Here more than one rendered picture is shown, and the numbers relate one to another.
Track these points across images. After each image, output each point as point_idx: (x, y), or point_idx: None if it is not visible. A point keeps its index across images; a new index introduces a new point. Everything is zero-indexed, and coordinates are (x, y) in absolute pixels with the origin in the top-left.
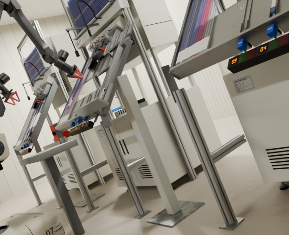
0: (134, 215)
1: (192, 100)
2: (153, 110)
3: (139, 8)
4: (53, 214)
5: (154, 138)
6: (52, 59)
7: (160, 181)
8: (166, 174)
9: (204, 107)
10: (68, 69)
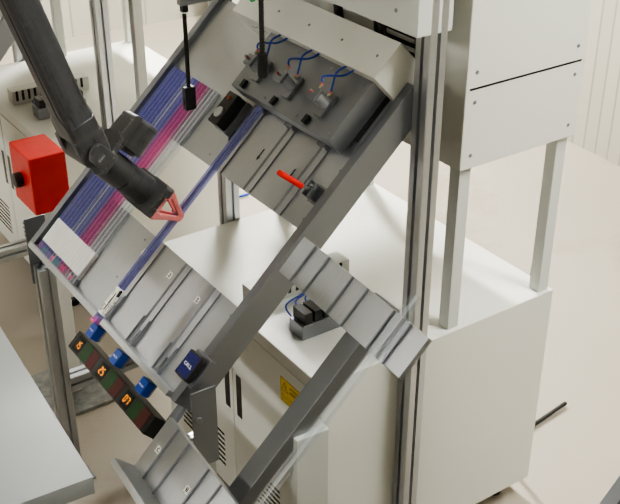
0: None
1: (507, 342)
2: (371, 384)
3: (484, 18)
4: None
5: (337, 466)
6: (94, 168)
7: None
8: None
9: (536, 361)
10: (138, 197)
